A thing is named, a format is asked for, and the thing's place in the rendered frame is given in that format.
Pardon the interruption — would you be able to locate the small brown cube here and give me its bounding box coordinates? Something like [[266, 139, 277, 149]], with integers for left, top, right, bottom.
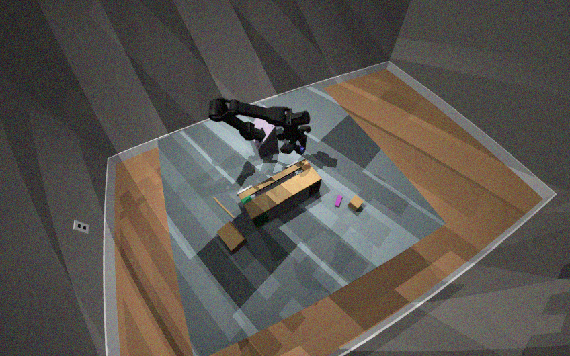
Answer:
[[348, 196, 364, 211]]

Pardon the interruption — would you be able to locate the tan rectangular block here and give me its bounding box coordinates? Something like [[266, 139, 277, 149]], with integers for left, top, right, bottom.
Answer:
[[216, 221, 248, 253]]

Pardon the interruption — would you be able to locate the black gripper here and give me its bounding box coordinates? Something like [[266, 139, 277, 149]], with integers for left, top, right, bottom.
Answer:
[[280, 126, 311, 155]]

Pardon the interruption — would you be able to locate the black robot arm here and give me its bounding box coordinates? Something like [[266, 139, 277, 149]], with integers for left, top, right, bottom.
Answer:
[[208, 97, 311, 142]]

